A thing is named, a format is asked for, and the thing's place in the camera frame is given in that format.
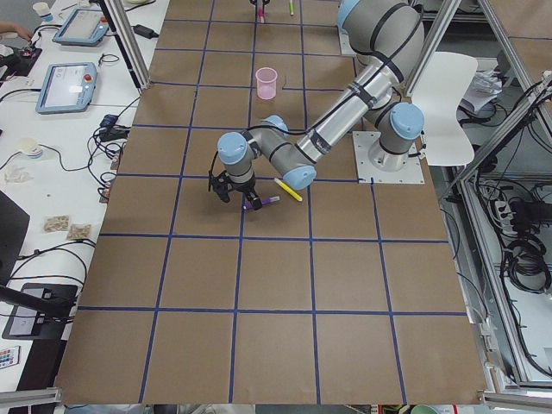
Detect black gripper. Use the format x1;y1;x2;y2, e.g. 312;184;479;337
230;176;262;210

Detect purple pen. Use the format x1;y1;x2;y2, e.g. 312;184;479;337
262;196;280;207

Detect pink pen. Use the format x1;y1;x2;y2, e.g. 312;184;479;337
257;5;266;23

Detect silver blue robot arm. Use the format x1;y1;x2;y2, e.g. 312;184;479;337
208;1;424;210

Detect pink plastic cup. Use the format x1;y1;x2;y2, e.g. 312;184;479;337
255;67;278;100

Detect white paper cup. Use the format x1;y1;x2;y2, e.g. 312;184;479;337
32;1;53;22

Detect person hand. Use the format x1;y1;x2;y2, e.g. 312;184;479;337
0;21;33;41

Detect yellow highlighter pen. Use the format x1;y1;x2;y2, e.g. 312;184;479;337
273;178;303;202

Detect right snack bag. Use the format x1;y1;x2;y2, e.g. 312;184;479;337
66;223;92;241

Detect snack bag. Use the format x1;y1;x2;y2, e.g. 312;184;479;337
66;223;92;241
42;215;70;233

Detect left snack bag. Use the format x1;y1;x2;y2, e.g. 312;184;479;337
42;215;70;233

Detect black power adapter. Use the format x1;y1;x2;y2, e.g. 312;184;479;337
133;24;159;39

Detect white plastic chair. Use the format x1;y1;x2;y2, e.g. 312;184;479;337
411;52;478;166

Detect near blue teach pendant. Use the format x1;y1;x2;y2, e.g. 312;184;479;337
35;62;97;115

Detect blue teach pendant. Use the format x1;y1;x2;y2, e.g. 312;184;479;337
35;62;97;115
53;9;110;47

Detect black monitor stand base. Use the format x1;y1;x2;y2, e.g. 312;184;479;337
1;283;78;340

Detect black monitor edge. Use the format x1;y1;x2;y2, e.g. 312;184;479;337
0;191;30;285

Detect crumpled white tissue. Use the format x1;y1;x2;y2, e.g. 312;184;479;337
4;166;34;185

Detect far blue teach pendant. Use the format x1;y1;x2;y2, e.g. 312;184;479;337
53;9;110;47

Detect stack of papers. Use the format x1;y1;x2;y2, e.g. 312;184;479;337
460;70;502;113

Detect black circuit board device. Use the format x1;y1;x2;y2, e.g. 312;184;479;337
1;47;42;80

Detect colourful remote control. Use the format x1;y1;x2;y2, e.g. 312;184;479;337
0;345;21;369

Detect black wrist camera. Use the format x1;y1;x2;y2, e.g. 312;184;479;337
208;171;232;204

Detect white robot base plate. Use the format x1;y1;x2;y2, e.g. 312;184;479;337
353;131;424;185

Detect blue black cable connector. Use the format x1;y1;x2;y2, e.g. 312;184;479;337
98;114;130;142

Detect aluminium frame post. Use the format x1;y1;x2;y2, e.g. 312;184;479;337
98;0;151;91

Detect coiled black cables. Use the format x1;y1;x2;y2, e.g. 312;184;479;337
502;235;549;294

